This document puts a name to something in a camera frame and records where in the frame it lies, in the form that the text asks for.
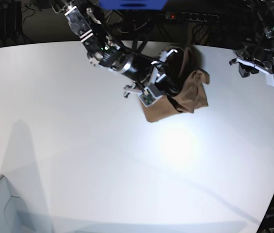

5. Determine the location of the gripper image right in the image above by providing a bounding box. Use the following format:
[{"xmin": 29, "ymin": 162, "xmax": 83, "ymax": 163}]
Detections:
[{"xmin": 229, "ymin": 56, "xmax": 274, "ymax": 78}]

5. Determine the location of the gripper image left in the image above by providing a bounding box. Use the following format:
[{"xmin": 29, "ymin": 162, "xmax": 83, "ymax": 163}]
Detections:
[{"xmin": 123, "ymin": 48, "xmax": 180, "ymax": 98}]

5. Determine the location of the brown t-shirt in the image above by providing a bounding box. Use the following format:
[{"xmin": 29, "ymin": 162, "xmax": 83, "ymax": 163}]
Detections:
[{"xmin": 141, "ymin": 46, "xmax": 210, "ymax": 123}]

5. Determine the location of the black power strip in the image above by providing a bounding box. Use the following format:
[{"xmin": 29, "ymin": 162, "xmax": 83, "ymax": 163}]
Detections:
[{"xmin": 165, "ymin": 12, "xmax": 220, "ymax": 23}]

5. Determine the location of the blue plastic box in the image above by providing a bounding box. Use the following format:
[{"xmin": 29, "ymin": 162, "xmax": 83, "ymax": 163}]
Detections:
[{"xmin": 99, "ymin": 0, "xmax": 168, "ymax": 10}]

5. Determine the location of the grey bin at corner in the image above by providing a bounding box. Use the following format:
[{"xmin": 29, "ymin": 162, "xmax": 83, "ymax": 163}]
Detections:
[{"xmin": 0, "ymin": 176, "xmax": 24, "ymax": 233}]

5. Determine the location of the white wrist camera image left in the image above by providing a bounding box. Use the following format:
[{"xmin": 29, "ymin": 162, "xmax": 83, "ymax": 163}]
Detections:
[{"xmin": 138, "ymin": 84, "xmax": 162, "ymax": 107}]

